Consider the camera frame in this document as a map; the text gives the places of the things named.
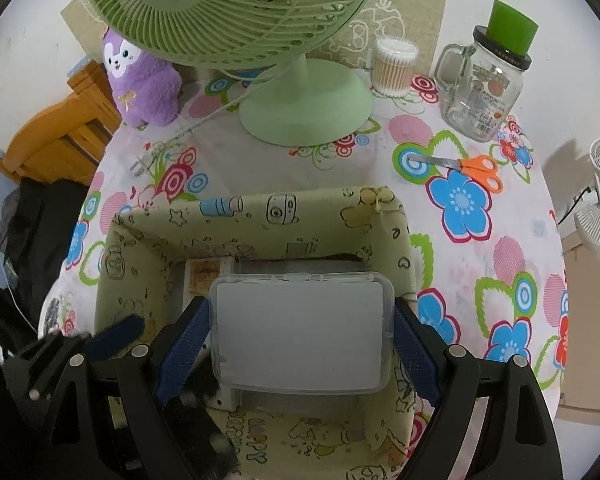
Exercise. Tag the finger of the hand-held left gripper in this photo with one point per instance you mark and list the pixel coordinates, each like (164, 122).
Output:
(115, 335)
(210, 440)

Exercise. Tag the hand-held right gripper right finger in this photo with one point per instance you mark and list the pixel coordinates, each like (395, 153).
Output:
(415, 355)

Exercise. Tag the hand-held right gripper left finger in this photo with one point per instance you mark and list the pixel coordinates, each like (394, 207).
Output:
(182, 355)

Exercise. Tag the yellow-green printed storage box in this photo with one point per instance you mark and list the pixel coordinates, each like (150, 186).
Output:
(300, 230)

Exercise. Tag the floral tablecloth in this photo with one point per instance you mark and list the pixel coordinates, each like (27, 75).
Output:
(480, 280)

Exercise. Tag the black clothes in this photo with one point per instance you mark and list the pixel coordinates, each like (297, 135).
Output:
(40, 230)

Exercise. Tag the beige cabinet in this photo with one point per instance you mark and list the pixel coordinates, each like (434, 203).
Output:
(590, 335)

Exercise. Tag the wooden chair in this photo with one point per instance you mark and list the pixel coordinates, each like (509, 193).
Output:
(55, 135)

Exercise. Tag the purple plush toy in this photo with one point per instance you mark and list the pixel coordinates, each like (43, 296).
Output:
(145, 85)

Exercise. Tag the glass jar with green lid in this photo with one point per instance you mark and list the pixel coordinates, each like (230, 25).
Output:
(480, 95)

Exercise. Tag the green desk fan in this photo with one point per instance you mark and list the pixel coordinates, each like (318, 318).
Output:
(300, 105)

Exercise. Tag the cotton swab container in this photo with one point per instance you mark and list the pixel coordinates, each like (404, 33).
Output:
(394, 67)

